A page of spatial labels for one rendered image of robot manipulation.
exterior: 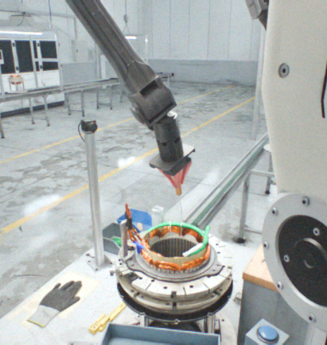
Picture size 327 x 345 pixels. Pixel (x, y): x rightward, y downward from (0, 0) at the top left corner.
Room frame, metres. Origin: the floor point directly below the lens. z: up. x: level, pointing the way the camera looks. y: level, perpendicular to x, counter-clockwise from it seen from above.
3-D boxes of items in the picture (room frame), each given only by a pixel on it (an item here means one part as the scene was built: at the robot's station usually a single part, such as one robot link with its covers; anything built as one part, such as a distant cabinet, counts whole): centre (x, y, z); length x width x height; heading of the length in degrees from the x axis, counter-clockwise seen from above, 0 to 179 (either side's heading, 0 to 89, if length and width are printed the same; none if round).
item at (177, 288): (0.79, -0.03, 1.09); 0.32 x 0.32 x 0.01
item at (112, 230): (1.31, 0.21, 0.82); 0.16 x 0.14 x 0.07; 62
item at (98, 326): (0.89, 0.17, 0.80); 0.22 x 0.04 x 0.03; 146
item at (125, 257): (0.76, 0.10, 1.15); 0.03 x 0.02 x 0.12; 139
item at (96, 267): (1.18, 0.27, 0.78); 0.09 x 0.09 x 0.01; 38
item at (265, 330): (0.57, -0.23, 1.04); 0.04 x 0.04 x 0.01
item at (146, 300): (0.65, 0.02, 1.05); 0.09 x 0.04 x 0.01; 57
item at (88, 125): (1.17, 0.26, 1.37); 0.06 x 0.04 x 0.04; 38
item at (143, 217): (1.46, 0.13, 0.82); 0.16 x 0.14 x 0.07; 64
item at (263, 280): (0.78, -0.35, 1.05); 0.20 x 0.19 x 0.02; 148
